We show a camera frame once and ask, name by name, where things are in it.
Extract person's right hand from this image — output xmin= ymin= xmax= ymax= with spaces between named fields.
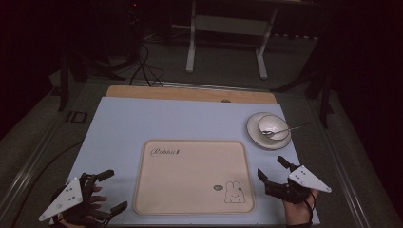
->
xmin=282 ymin=189 xmax=319 ymax=227

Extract white metal stand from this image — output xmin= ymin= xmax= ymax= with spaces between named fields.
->
xmin=184 ymin=0 xmax=279 ymax=81

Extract long black cable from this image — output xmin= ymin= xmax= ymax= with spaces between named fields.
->
xmin=10 ymin=140 xmax=85 ymax=228

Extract black gripper strap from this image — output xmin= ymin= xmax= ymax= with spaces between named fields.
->
xmin=286 ymin=191 xmax=317 ymax=228

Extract light blue table mat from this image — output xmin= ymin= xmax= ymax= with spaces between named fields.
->
xmin=67 ymin=96 xmax=321 ymax=227

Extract black floor cables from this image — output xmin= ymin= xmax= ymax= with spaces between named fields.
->
xmin=128 ymin=43 xmax=164 ymax=88

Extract white saucer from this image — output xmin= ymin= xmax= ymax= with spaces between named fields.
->
xmin=246 ymin=111 xmax=293 ymax=151

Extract white bowl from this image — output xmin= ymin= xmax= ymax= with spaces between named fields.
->
xmin=258 ymin=114 xmax=291 ymax=143

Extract beige tray with rabbit print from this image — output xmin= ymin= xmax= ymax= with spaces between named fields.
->
xmin=132 ymin=139 xmax=257 ymax=217

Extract black floor bracket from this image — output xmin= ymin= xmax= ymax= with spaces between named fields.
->
xmin=65 ymin=110 xmax=88 ymax=124

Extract metal spoon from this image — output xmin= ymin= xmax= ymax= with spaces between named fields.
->
xmin=261 ymin=122 xmax=313 ymax=138

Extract person's left hand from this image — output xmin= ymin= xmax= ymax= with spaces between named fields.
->
xmin=87 ymin=184 xmax=108 ymax=207

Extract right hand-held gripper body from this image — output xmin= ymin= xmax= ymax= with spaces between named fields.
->
xmin=264 ymin=164 xmax=333 ymax=205

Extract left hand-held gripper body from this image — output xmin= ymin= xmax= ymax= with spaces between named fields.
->
xmin=38 ymin=172 xmax=112 ymax=228

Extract metal floor rail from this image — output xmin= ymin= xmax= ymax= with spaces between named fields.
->
xmin=0 ymin=104 xmax=87 ymax=220
xmin=307 ymin=100 xmax=373 ymax=228

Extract black stand legs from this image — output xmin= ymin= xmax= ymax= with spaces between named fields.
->
xmin=270 ymin=63 xmax=336 ymax=129
xmin=57 ymin=51 xmax=126 ymax=113

